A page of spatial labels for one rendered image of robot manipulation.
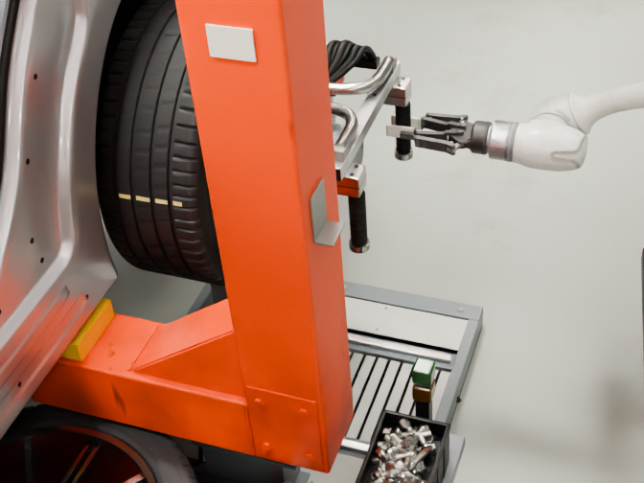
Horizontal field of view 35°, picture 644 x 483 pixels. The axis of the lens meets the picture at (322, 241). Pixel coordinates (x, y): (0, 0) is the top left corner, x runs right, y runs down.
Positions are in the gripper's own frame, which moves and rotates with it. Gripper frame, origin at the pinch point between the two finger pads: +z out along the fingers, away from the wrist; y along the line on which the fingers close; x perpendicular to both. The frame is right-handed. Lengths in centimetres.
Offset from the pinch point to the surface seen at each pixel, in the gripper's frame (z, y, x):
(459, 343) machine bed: -13, 7, -75
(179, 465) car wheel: 24, -81, -33
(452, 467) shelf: -28, -62, -38
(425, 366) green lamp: -20, -55, -17
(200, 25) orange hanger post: 6, -76, 66
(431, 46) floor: 40, 177, -83
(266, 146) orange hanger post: -2, -76, 47
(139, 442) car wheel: 35, -78, -33
